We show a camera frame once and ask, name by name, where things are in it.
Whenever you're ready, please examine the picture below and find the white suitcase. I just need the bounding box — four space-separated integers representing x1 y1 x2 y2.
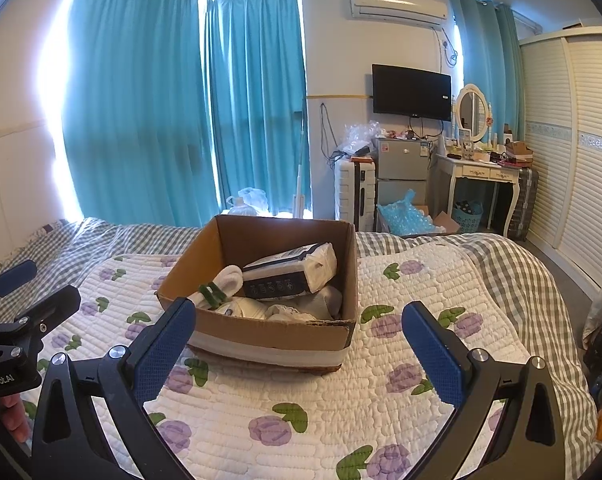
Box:
333 160 379 233

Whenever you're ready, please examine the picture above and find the teal curtain panel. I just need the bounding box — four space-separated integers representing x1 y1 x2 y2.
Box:
203 0 312 218

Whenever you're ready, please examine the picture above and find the large tissue pack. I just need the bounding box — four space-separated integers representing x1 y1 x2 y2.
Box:
242 242 338 297

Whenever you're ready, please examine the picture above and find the cream balled sock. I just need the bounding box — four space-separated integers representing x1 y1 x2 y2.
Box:
268 305 318 322

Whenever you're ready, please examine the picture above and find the light blue tissue packet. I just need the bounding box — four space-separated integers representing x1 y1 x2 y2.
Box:
216 302 269 319

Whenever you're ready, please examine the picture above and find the clear plastic bag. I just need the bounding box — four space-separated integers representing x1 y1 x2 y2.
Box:
342 121 382 157

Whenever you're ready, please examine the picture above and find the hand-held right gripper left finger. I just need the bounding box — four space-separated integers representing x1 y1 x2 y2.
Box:
31 296 198 480

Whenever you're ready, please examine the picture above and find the grey checked bedsheet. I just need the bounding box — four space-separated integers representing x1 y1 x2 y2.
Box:
0 217 602 480

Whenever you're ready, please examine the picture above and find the flat cardboard piece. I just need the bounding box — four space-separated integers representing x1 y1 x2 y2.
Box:
416 205 462 235

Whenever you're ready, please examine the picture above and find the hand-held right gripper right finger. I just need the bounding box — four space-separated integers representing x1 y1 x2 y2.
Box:
401 301 568 480

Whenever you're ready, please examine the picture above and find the floral quilted blanket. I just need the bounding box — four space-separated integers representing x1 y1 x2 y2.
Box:
21 245 599 480

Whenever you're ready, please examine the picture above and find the white slatted wardrobe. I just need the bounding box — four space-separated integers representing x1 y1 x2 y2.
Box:
518 25 602 301

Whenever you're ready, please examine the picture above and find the teal basket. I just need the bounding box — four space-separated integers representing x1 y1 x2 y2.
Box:
453 200 483 233

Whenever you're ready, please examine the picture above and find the white air conditioner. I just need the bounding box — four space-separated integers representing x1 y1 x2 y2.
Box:
350 0 449 26

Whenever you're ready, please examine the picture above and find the air conditioner cable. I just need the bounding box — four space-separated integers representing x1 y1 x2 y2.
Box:
441 27 459 66

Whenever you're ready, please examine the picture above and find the white grey sock bundle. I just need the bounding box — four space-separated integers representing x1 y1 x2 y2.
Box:
308 286 343 320

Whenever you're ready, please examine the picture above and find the black wall television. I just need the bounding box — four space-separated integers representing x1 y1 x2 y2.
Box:
372 64 452 121

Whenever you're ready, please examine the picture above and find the blue plastic bag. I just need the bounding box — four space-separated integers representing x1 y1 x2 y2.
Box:
377 189 446 236

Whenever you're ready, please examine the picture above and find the white plastic bag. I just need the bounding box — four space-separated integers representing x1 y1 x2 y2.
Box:
226 187 270 216

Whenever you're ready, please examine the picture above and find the white dressing table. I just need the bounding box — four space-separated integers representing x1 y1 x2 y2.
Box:
433 152 524 236

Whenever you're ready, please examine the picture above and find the silver small fridge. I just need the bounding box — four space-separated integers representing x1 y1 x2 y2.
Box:
373 136 432 221

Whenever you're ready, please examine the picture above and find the white sock with green stripes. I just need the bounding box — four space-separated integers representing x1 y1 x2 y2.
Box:
188 266 244 307

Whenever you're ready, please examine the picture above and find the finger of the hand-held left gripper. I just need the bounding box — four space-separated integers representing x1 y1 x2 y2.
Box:
8 284 82 342
0 259 38 318

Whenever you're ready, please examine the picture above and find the white oval mirror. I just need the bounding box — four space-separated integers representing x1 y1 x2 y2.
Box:
453 83 489 143

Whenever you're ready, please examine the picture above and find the white mop pole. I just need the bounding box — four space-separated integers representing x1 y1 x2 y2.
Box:
291 110 312 218

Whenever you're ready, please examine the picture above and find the small open cardboard box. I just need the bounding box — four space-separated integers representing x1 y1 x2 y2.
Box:
503 141 534 163

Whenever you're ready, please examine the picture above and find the narrow teal curtain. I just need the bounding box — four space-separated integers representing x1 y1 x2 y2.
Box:
451 0 524 143

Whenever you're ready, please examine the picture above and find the dark suitcase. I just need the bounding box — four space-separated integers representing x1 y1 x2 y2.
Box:
507 166 539 242

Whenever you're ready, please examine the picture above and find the brown cardboard box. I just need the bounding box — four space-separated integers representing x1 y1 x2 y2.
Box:
158 214 359 373

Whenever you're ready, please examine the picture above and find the wide teal curtain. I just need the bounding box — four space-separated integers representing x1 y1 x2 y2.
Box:
61 0 219 228

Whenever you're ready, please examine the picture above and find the person's left hand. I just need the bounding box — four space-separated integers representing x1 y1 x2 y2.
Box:
0 392 32 444

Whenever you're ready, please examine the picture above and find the hanging wall cable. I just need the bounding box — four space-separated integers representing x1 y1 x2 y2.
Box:
318 102 340 162

